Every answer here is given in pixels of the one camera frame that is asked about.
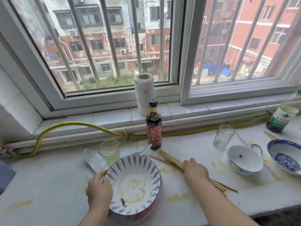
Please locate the person's left hand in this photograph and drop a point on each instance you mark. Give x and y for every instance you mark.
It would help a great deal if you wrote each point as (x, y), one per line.
(100, 193)

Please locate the blue patterned ceramic spoon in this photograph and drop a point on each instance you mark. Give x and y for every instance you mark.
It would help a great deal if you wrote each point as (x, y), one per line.
(144, 150)

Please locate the paper towel roll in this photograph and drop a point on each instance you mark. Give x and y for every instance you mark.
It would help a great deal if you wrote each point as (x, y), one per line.
(144, 96)

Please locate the small white bowl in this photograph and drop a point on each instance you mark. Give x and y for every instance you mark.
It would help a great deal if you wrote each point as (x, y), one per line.
(244, 160)

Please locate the blue striped bowl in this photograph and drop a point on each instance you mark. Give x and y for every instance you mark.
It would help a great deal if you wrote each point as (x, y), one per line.
(134, 185)

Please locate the clear bottle green cap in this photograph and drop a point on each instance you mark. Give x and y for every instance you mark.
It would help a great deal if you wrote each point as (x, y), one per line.
(282, 117)

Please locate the grey window security bars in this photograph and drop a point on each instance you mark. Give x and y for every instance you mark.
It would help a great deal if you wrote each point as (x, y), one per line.
(85, 44)

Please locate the green tinted glass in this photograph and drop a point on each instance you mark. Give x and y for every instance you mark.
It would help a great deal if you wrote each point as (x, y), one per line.
(109, 150)

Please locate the long white horizontal pipe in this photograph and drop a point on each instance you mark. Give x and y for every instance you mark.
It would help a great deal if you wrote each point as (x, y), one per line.
(200, 121)

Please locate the person's right hand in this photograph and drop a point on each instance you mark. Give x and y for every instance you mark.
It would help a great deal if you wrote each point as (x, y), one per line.
(196, 174)

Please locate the dark soy sauce bottle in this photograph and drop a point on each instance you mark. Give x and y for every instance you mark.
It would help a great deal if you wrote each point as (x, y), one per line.
(154, 131)

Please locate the wooden chopstick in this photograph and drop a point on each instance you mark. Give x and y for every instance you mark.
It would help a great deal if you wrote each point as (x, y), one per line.
(273, 135)
(178, 165)
(164, 162)
(231, 189)
(169, 155)

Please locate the bundle of wooden chopsticks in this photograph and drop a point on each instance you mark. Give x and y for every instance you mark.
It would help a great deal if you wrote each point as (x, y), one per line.
(175, 161)
(218, 187)
(269, 135)

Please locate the clear drinking glass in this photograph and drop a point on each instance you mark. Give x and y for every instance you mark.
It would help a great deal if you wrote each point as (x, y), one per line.
(222, 136)

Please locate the white window frame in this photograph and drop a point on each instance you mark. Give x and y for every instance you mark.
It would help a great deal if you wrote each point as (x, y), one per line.
(183, 56)

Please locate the blue patterned bowl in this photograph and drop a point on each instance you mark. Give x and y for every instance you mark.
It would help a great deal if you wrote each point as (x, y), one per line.
(284, 157)

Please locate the person's right forearm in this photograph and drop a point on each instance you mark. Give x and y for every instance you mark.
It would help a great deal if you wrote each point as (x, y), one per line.
(218, 207)

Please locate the red brick apartment building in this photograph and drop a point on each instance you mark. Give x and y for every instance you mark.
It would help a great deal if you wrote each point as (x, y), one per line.
(113, 32)

